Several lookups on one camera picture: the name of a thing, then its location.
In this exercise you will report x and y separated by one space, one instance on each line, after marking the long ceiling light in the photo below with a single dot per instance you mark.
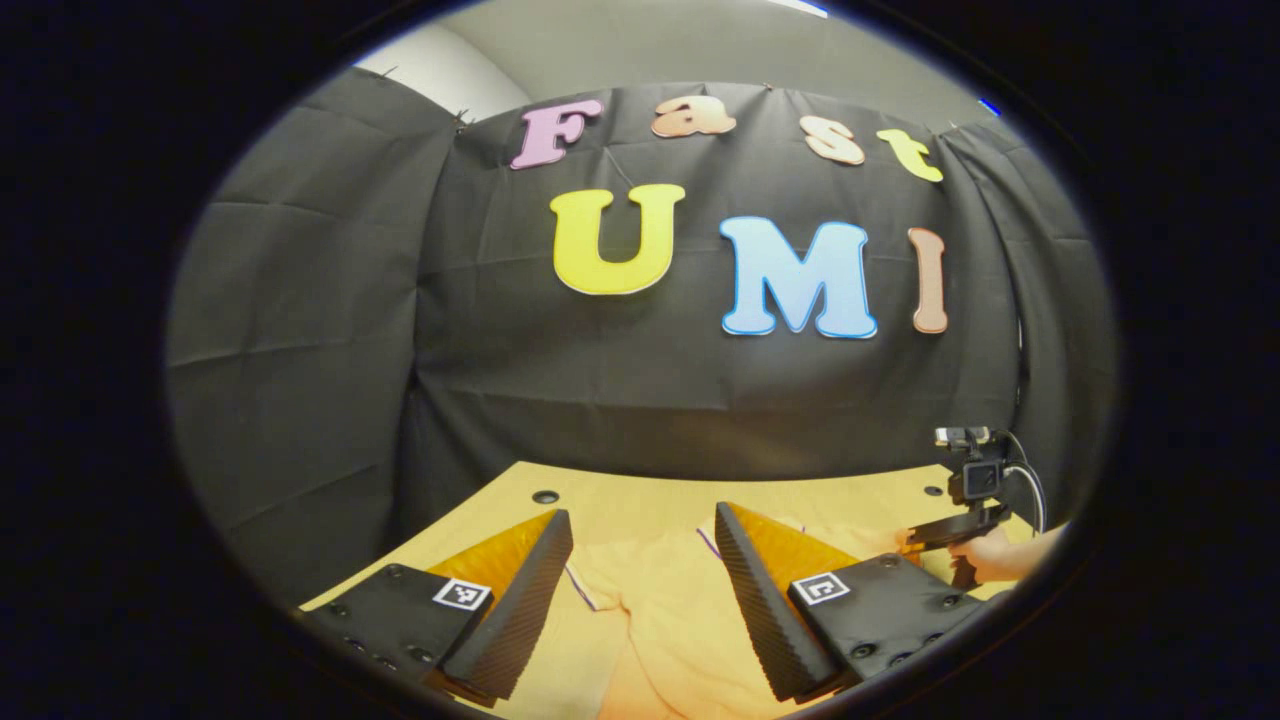
805 8

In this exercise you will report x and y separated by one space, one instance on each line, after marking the orange T-shirt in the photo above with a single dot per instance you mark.
670 620

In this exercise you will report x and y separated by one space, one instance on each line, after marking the black backdrop cloth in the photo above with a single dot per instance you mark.
600 400

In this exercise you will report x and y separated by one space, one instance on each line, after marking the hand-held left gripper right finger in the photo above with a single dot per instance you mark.
755 610

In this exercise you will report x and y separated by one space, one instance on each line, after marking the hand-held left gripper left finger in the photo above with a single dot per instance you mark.
520 620

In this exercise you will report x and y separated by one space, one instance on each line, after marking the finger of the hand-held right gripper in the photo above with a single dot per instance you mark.
922 540

